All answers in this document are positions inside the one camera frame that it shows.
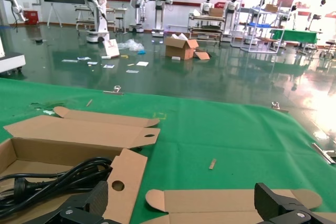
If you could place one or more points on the brown carton on rack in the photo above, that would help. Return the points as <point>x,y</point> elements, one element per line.
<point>271,8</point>

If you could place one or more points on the metal binder clip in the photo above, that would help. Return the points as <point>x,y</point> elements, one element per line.
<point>324,153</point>
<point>278,108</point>
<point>114,91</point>

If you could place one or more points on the flat white box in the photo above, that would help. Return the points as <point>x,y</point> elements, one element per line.
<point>142,63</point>

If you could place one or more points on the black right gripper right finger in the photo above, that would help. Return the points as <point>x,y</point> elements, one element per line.
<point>275,208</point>

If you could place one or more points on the red box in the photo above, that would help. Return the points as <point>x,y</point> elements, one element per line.
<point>31,17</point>

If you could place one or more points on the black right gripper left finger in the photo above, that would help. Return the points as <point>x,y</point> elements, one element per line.
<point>84,205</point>

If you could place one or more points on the open brown floor carton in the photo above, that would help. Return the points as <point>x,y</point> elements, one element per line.
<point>178,48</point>

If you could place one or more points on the brown cardboard box, round holes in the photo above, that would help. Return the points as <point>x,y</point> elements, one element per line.
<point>78,132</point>

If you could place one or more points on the white paper bag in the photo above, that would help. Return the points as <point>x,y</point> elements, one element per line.
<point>112,48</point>

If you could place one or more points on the small white floor box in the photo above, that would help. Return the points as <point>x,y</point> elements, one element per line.
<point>176,58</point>

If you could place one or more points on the brown carton on trolley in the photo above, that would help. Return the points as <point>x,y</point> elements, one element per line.
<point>215,12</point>

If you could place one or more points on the metal shelf trolley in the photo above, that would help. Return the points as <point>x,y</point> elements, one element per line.
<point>204,28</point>

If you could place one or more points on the white frame rack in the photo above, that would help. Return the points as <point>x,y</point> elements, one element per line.
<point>257,24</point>

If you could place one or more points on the small wooden stick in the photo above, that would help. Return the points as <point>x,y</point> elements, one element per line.
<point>89,102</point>

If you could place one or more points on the green covered table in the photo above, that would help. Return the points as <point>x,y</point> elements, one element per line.
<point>296,36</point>

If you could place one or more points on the white robot on round base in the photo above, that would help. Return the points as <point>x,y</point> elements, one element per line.
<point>137,16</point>

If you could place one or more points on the humanoid robot with outstretched arms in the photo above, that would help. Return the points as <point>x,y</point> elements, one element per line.
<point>158,11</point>

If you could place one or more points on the green table cloth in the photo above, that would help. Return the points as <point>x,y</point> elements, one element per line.
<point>223,134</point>

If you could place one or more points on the clear plastic bag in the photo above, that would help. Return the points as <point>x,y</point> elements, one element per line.
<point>131,45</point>

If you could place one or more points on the white wheeled platform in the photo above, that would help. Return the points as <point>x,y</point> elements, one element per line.
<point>10,61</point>

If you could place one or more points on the white work table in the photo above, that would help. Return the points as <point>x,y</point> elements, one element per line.
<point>84,14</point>

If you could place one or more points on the paper sheet on floor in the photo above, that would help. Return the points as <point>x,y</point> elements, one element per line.
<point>69,61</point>
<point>132,71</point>

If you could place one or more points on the small cardboard scrap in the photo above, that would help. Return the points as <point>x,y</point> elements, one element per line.
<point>212,164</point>

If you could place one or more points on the white black humanoid robot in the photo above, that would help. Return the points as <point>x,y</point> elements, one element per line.
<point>207,5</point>
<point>231,11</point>

